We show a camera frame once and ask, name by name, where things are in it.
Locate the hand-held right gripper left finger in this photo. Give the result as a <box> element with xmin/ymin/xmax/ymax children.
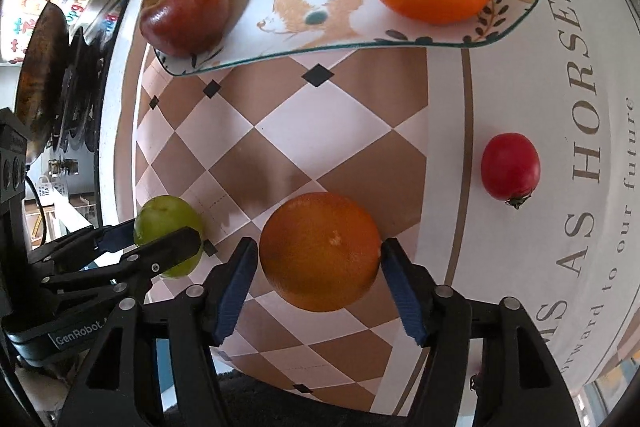
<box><xmin>57</xmin><ymin>237</ymin><xmax>259</xmax><ymax>427</ymax></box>

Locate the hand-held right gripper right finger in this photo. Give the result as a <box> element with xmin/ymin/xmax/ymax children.
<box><xmin>381</xmin><ymin>237</ymin><xmax>571</xmax><ymax>427</ymax></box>

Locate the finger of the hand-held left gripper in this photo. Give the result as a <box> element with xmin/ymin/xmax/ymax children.
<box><xmin>27</xmin><ymin>219</ymin><xmax>138</xmax><ymax>267</ymax></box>
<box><xmin>40</xmin><ymin>227</ymin><xmax>203</xmax><ymax>304</ymax></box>

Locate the green apple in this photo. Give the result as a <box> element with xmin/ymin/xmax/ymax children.
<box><xmin>133</xmin><ymin>195</ymin><xmax>206</xmax><ymax>279</ymax></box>

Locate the dark brownish orange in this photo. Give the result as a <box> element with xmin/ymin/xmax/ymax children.
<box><xmin>259</xmin><ymin>192</ymin><xmax>383</xmax><ymax>313</ymax></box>

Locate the dark red apple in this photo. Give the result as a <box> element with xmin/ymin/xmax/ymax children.
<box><xmin>139</xmin><ymin>0</ymin><xmax>232</xmax><ymax>58</ymax></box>

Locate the small white cup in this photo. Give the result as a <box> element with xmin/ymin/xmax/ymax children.
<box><xmin>36</xmin><ymin>175</ymin><xmax>68</xmax><ymax>206</ymax></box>

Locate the black gas stove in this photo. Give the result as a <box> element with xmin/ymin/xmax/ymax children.
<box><xmin>50</xmin><ymin>0</ymin><xmax>135</xmax><ymax>154</ymax></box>

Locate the red cherry tomato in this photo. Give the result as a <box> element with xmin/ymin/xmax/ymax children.
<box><xmin>481</xmin><ymin>133</ymin><xmax>542</xmax><ymax>209</ymax></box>

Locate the black wok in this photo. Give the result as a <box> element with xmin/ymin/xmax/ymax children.
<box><xmin>14</xmin><ymin>2</ymin><xmax>71</xmax><ymax>160</ymax></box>

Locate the checked brown table mat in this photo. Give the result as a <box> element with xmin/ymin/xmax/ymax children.
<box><xmin>115</xmin><ymin>0</ymin><xmax>640</xmax><ymax>418</ymax></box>

